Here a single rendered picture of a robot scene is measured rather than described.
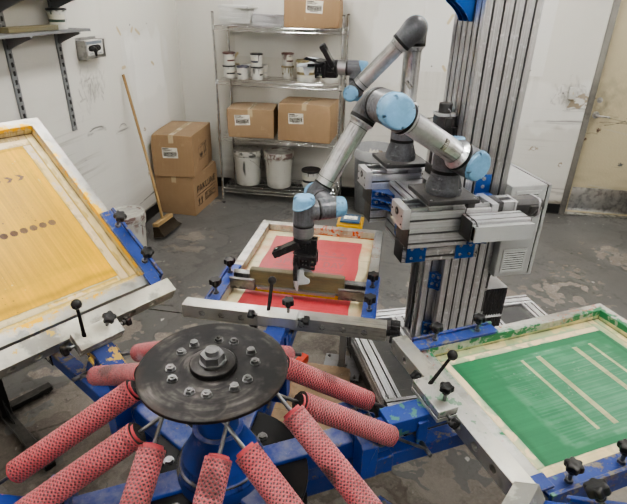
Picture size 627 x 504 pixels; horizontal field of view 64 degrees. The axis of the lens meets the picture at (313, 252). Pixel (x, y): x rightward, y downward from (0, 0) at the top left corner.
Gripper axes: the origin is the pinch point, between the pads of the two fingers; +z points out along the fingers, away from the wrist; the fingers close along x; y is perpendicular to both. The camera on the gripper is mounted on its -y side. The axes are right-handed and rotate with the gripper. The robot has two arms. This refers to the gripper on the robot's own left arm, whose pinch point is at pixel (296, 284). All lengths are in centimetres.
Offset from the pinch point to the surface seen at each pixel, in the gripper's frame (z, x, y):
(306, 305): 5.3, -5.5, 4.8
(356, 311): 5.2, -5.7, 23.3
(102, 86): -30, 216, -200
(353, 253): 5.2, 40.5, 17.5
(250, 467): -23, -101, 12
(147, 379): -30, -91, -11
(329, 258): 5.2, 33.4, 7.7
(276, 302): 5.3, -5.8, -6.5
